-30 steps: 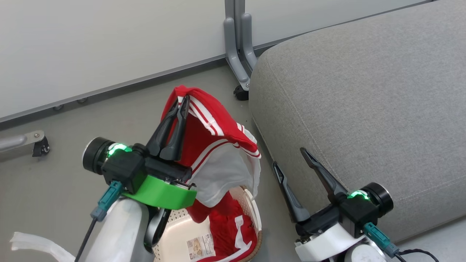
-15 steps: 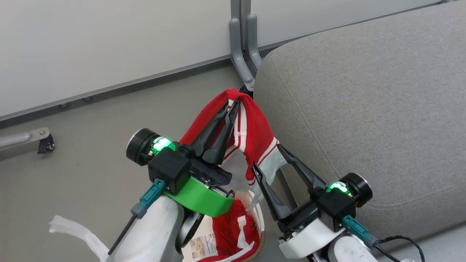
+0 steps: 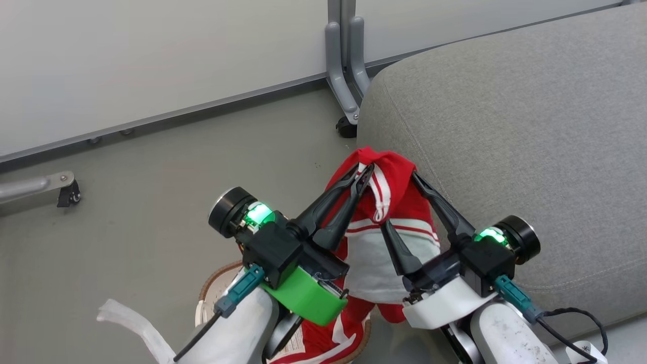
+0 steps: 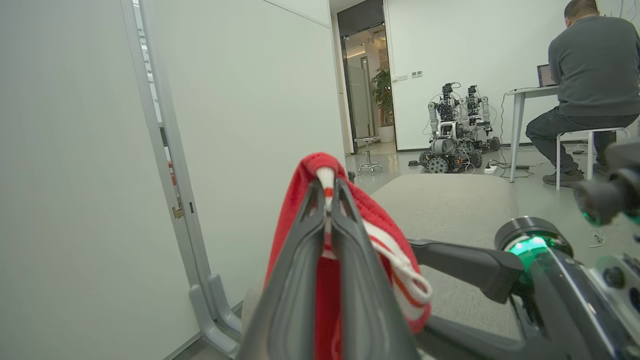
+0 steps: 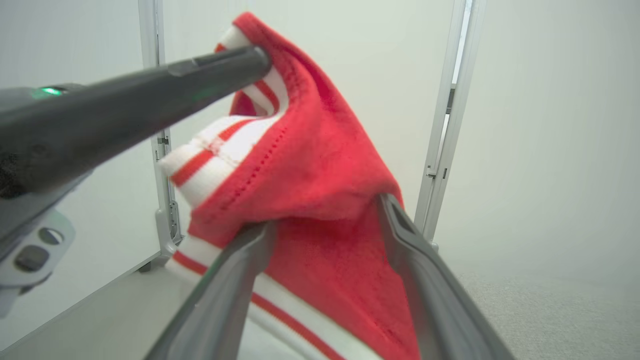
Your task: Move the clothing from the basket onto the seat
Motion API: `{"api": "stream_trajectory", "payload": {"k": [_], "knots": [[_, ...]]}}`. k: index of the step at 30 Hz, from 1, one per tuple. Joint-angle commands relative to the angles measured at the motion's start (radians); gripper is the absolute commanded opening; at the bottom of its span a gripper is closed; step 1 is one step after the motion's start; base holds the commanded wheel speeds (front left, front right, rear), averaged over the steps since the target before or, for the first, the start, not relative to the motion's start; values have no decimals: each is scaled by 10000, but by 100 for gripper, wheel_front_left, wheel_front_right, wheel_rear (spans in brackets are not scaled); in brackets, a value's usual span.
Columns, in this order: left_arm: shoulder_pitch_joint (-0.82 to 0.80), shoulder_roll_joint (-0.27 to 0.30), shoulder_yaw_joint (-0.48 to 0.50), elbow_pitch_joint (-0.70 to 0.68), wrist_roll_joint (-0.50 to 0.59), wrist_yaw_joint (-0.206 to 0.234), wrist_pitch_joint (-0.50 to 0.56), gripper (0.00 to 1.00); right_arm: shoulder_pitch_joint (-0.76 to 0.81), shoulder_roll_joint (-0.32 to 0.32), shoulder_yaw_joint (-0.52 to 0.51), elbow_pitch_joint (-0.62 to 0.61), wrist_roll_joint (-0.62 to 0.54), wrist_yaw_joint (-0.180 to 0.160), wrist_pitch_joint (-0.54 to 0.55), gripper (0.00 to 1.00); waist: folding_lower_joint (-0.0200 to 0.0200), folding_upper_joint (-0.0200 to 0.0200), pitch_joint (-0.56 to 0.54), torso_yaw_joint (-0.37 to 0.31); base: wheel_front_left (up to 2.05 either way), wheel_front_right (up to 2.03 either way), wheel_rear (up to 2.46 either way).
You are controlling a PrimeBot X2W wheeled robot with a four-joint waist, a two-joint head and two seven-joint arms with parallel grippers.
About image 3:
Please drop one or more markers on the grey partition stand leg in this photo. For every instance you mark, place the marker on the grey partition stand leg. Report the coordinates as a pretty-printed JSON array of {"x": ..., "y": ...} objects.
[
  {"x": 30, "y": 186},
  {"x": 341, "y": 76}
]

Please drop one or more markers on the small panel levelling foot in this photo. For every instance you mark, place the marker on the small panel levelling foot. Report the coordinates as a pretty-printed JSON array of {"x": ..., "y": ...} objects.
[
  {"x": 94, "y": 140},
  {"x": 127, "y": 132}
]

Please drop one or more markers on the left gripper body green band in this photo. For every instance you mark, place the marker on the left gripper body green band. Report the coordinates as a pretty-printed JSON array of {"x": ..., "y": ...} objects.
[{"x": 308, "y": 298}]

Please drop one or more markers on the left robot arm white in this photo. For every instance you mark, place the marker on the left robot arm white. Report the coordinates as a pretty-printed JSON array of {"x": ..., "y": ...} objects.
[{"x": 242, "y": 333}]

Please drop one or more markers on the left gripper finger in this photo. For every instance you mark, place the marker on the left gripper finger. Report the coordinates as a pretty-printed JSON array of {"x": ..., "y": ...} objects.
[
  {"x": 323, "y": 205},
  {"x": 346, "y": 215}
]

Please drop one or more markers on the grey fabric sofa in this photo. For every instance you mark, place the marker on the grey fabric sofa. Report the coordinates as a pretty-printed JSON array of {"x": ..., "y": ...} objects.
[{"x": 530, "y": 126}]

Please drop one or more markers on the cream plastic laundry basket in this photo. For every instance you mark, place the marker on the cream plastic laundry basket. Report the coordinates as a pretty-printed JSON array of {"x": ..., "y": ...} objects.
[{"x": 215, "y": 283}]

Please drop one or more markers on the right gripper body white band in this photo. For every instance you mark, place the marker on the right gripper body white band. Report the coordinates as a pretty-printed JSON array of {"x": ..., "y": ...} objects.
[{"x": 445, "y": 301}]

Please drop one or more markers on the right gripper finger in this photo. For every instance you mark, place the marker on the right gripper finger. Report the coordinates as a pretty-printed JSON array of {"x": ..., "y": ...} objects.
[
  {"x": 447, "y": 217},
  {"x": 402, "y": 253}
]

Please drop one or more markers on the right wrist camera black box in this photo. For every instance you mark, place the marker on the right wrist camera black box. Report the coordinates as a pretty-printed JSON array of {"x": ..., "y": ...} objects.
[{"x": 485, "y": 263}]

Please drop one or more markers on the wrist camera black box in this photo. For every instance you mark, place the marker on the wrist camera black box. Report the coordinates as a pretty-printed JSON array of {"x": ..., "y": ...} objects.
[
  {"x": 485, "y": 263},
  {"x": 273, "y": 250}
]

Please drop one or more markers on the black caster wheel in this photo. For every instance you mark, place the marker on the black caster wheel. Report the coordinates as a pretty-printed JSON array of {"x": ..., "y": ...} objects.
[
  {"x": 347, "y": 127},
  {"x": 70, "y": 194}
]

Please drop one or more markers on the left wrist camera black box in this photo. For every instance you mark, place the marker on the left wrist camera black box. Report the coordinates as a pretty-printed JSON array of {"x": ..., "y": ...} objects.
[{"x": 273, "y": 250}]

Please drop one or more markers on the red and white clothing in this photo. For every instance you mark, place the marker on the red and white clothing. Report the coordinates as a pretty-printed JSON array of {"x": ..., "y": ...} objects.
[{"x": 397, "y": 174}]

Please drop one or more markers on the white partition panel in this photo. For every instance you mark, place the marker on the white partition panel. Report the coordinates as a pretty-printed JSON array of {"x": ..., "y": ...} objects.
[
  {"x": 151, "y": 55},
  {"x": 480, "y": 20}
]

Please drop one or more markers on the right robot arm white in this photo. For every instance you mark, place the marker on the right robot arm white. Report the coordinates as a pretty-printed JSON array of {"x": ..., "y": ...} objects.
[{"x": 510, "y": 338}]

